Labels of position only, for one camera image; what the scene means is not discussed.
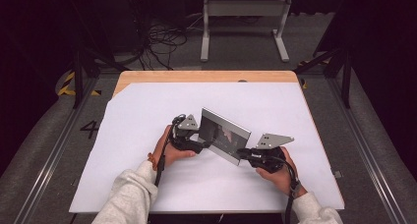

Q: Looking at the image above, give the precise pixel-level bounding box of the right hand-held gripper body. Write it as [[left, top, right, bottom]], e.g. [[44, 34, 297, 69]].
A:
[[244, 133, 295, 175]]

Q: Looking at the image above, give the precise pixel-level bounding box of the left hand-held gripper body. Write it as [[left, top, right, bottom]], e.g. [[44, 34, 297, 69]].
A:
[[170, 113, 205, 153]]

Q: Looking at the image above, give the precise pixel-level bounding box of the person's left hand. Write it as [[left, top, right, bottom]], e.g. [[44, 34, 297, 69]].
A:
[[149, 125, 198, 171]]

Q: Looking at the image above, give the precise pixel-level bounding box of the person's right hand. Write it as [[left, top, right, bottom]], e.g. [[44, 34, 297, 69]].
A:
[[255, 146, 308, 197]]

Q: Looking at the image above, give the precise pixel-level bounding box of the white table sheet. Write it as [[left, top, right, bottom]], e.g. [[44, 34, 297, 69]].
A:
[[69, 82, 345, 215]]

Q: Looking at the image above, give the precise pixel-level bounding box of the black metal stand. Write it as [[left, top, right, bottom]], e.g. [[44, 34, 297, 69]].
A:
[[293, 46, 354, 110], [69, 0, 133, 110]]

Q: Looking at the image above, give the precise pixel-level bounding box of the white metal stand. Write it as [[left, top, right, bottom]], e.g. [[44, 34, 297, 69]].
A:
[[200, 0, 294, 63]]

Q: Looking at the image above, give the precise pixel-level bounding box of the orange bead bracelet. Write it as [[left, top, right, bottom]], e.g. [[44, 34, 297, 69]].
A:
[[147, 152, 158, 171]]

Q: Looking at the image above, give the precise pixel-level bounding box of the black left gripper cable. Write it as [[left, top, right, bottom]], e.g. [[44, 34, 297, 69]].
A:
[[152, 113, 187, 188]]

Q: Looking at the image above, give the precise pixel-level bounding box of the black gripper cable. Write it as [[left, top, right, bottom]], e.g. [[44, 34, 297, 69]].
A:
[[152, 113, 187, 188], [277, 155, 302, 224]]

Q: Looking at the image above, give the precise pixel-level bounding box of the grey wrist strap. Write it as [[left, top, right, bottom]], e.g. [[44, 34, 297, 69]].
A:
[[289, 181, 303, 199]]

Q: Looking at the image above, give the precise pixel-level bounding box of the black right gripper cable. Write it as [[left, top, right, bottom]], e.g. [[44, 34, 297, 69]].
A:
[[277, 155, 302, 224]]

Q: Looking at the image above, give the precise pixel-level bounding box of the aluminium floor rail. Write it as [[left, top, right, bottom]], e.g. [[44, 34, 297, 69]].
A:
[[12, 76, 100, 224], [327, 77, 408, 224]]

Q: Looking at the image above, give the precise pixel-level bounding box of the tangle of black floor cables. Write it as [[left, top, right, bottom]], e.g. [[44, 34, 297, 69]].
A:
[[139, 20, 190, 72]]

